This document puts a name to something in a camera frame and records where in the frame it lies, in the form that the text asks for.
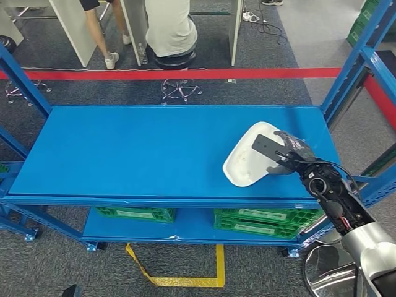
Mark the white plastic shell part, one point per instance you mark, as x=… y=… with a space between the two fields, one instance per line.
x=244 y=164

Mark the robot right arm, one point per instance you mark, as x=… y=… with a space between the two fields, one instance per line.
x=327 y=192

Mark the chrome stool base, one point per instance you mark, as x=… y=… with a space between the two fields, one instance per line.
x=12 y=96
x=180 y=89

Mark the black stool seat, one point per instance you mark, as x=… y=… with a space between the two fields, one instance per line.
x=174 y=62
x=7 y=44

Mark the clear water bottle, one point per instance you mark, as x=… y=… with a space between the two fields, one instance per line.
x=143 y=55

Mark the yellow floor tape outline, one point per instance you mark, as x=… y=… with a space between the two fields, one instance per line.
x=220 y=266

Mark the person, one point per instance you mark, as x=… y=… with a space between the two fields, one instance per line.
x=93 y=28
x=170 y=24

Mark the white desk side panel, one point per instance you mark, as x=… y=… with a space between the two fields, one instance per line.
x=235 y=28
x=133 y=28
x=10 y=28
x=74 y=28

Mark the white power strip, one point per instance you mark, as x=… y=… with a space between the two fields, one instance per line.
x=247 y=16

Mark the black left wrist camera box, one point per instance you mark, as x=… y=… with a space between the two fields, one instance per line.
x=72 y=291

